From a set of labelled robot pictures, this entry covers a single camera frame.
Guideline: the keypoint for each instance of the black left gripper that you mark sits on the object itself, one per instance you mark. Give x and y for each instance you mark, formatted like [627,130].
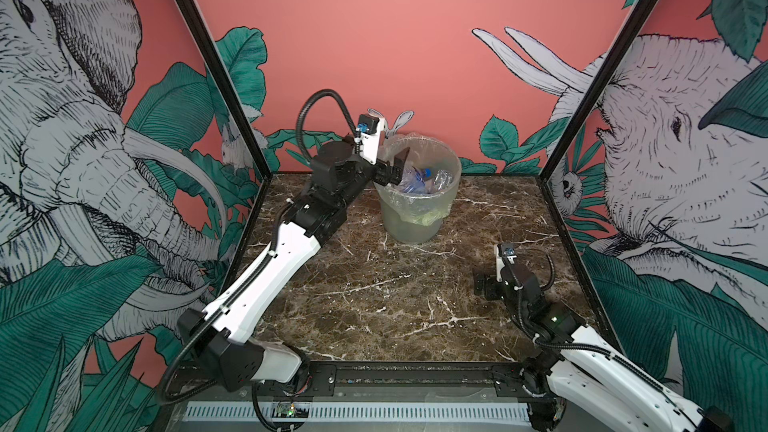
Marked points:
[395,175]

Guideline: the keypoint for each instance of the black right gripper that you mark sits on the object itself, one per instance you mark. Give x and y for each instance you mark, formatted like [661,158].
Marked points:
[479,278]

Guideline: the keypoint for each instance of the Pocari bottle blue label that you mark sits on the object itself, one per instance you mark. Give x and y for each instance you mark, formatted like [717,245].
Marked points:
[416,181]

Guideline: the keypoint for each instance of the long clear bottle white cap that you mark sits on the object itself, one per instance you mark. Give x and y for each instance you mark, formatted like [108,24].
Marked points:
[441,181]

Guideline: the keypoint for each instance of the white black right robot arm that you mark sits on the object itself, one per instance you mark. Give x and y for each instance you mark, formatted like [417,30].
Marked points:
[575,365]

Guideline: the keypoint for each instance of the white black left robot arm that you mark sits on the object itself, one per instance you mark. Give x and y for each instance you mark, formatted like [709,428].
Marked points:
[218,343]

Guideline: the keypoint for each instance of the grey mesh waste bin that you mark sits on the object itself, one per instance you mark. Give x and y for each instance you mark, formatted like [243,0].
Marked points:
[414,216]

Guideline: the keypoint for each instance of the green plastic bin liner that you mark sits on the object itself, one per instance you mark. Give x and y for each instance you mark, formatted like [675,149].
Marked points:
[420,207]

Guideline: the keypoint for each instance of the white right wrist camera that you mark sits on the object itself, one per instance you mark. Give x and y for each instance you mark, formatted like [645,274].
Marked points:
[505,254]

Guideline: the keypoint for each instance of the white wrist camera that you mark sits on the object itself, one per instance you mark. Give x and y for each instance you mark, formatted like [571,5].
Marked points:
[372,126]
[505,254]

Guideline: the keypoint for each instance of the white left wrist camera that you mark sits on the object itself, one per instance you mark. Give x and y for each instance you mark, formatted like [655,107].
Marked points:
[372,126]

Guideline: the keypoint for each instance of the black left frame post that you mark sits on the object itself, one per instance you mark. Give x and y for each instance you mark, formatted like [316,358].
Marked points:
[200,32]

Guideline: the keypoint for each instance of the black frame post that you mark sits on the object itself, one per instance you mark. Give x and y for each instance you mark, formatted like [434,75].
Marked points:
[632,26]
[200,32]

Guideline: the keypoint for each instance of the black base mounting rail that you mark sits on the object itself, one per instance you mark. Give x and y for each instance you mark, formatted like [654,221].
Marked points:
[324,378]

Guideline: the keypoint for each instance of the white slotted cable duct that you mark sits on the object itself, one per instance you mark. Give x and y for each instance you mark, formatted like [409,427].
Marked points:
[513,414]

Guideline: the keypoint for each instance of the black right frame post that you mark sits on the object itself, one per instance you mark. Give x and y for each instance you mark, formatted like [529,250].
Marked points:
[632,26]

